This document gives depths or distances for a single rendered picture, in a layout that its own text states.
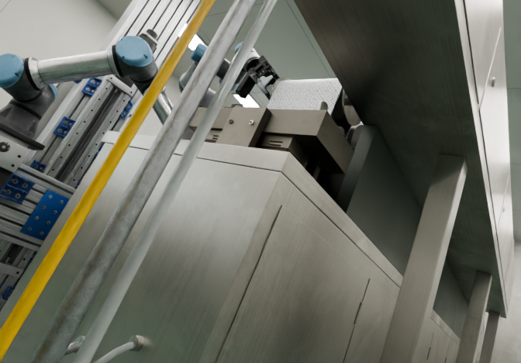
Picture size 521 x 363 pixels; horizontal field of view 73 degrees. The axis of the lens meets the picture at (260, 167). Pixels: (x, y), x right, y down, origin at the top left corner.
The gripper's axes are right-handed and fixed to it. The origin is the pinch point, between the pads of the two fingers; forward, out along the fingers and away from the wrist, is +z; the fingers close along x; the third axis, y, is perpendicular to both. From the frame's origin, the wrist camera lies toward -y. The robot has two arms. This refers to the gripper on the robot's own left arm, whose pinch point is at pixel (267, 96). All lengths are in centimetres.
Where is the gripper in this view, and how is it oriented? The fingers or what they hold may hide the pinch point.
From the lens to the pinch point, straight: 122.7
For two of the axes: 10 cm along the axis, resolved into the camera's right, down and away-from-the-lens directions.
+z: 3.2, 6.5, -6.9
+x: 5.3, 4.8, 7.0
